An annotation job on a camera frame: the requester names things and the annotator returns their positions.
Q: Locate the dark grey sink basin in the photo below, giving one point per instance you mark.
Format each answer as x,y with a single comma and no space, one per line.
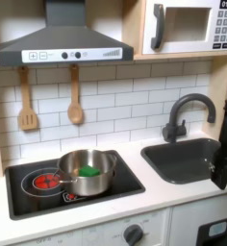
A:
182,163

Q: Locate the black dishwasher display panel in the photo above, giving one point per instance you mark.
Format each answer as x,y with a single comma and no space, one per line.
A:
216,232

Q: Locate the dark grey tap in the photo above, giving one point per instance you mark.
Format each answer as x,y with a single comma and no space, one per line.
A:
176,128

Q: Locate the black toy stove top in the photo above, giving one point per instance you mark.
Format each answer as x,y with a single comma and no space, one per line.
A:
125,184

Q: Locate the grey oven knob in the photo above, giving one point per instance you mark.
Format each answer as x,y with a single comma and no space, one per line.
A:
133,235

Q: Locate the wooden shelf board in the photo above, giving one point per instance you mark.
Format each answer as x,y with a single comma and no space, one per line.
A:
182,56

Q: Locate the green toy block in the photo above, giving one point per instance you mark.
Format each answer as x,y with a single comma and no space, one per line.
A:
89,171

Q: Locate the steel pot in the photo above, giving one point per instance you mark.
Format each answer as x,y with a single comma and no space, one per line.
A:
86,184

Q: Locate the white toy microwave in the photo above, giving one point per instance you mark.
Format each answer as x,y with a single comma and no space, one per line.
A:
182,25

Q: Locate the wooden spoon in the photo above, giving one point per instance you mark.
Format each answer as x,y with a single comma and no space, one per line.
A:
75,112

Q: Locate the wooden slotted spatula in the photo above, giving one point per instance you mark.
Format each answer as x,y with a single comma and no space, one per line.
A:
27,118

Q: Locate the grey range hood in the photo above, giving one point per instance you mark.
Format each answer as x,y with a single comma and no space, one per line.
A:
64,38

